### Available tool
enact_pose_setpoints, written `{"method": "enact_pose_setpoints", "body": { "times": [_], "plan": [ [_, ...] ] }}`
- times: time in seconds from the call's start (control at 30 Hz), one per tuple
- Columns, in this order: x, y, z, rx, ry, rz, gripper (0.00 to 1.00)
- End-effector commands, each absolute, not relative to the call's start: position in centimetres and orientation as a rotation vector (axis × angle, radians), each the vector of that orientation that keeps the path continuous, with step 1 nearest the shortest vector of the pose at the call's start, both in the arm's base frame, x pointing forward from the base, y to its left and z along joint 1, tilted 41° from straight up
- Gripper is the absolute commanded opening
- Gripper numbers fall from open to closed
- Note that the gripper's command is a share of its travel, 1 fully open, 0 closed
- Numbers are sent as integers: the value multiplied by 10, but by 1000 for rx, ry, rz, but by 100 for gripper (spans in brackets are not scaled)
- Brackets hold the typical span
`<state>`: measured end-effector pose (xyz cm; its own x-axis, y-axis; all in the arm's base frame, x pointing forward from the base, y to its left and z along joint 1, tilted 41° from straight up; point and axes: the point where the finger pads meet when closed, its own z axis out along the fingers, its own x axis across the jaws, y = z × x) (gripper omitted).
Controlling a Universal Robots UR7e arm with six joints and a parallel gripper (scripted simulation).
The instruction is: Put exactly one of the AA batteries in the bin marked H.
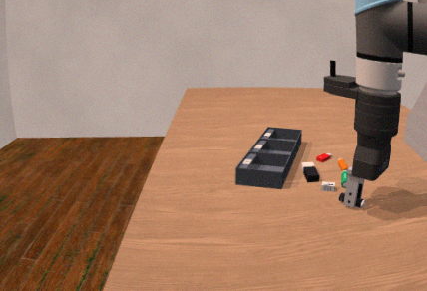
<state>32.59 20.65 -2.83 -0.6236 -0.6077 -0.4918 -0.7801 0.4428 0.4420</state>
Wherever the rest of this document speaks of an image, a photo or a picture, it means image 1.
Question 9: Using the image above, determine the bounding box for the green aa battery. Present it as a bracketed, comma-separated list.
[341, 170, 348, 188]

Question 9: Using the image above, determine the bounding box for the red usb stick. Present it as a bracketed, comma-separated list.
[316, 153, 332, 162]

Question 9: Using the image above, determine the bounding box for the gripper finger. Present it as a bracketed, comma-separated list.
[358, 178, 364, 198]
[343, 167, 360, 208]

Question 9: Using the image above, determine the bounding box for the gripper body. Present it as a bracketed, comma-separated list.
[324, 57, 405, 181]

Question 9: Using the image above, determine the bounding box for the grey three-compartment bin rack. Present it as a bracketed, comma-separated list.
[235, 127, 302, 189]

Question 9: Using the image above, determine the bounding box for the black aa battery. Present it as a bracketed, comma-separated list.
[339, 193, 366, 208]

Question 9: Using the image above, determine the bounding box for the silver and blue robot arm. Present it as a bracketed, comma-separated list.
[354, 0, 427, 63]

